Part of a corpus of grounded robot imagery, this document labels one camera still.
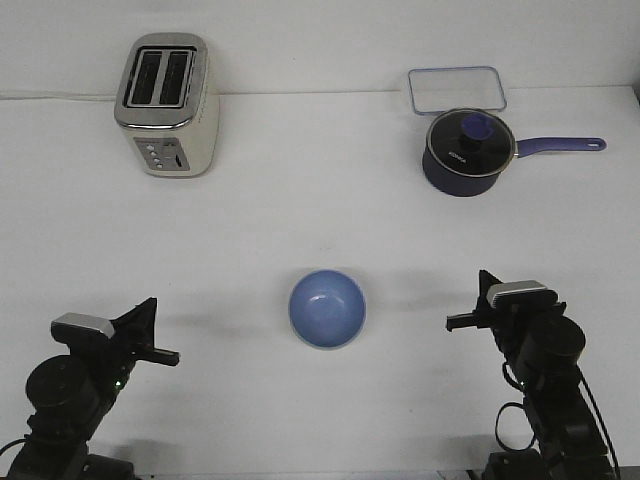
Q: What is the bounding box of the glass pot lid blue knob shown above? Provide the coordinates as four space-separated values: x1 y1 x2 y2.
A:
426 108 516 178

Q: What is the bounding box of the blue bowl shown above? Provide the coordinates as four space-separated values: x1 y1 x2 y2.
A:
288 270 366 349

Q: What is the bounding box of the dark blue saucepan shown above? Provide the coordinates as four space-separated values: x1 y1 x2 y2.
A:
422 137 607 197

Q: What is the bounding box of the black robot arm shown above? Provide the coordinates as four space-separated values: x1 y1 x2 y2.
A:
7 298 180 479
446 270 621 479

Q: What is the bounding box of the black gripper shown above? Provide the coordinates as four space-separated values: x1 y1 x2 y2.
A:
445 270 565 360
69 297 180 400

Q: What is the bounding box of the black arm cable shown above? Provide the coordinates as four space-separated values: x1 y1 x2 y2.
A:
0 436 31 459
494 364 621 480

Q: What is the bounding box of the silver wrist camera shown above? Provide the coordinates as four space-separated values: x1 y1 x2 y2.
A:
486 280 558 309
50 312 115 348

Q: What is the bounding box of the cream and steel toaster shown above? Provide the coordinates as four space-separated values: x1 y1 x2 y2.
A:
114 32 220 178

